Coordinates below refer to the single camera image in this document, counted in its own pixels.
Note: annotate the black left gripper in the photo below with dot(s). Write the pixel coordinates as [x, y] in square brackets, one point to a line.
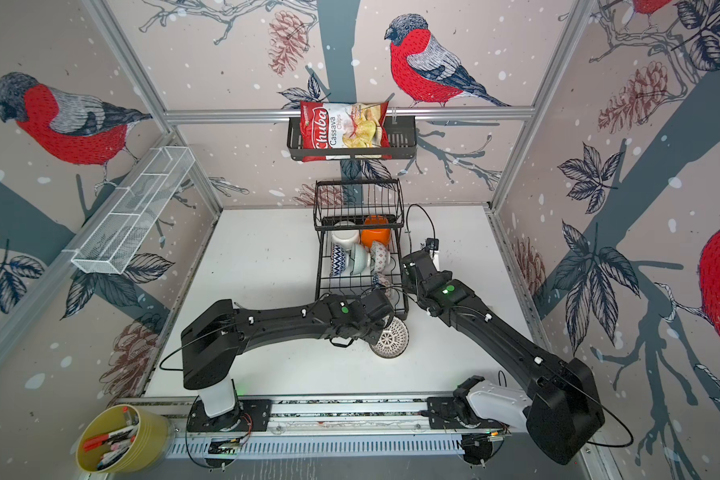
[380, 325]

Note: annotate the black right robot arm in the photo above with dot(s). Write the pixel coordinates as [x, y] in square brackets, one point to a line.
[565, 410]

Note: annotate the black wall shelf basket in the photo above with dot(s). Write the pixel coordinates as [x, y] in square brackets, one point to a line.
[401, 134]

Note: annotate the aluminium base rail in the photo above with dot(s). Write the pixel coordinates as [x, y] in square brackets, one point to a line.
[471, 426]

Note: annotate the orange white patterned bowl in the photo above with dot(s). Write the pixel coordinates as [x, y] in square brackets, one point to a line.
[339, 261]

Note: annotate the white ceramic bowl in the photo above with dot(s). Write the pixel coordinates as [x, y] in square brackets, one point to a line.
[345, 235]

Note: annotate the teal concentric pattern bowl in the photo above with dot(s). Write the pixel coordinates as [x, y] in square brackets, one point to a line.
[360, 259]

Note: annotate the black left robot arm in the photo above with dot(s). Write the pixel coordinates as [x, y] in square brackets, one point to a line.
[211, 343]

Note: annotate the white wire mesh basket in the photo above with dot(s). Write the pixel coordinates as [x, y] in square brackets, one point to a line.
[116, 239]

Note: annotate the black wire dish rack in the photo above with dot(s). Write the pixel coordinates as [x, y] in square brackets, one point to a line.
[354, 200]

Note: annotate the yellow pen cup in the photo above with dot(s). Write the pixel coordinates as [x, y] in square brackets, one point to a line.
[124, 439]

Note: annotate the white brown dotted bowl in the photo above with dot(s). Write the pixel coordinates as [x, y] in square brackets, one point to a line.
[393, 340]

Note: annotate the red cassava chips bag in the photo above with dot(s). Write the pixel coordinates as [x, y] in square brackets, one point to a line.
[330, 126]

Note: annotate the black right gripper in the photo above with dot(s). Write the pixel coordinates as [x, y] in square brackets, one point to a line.
[404, 277]

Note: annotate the grey green patterned bowl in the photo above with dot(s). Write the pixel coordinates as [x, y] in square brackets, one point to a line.
[381, 256]

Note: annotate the orange plastic bowl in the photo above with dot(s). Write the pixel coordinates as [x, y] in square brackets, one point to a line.
[376, 229]

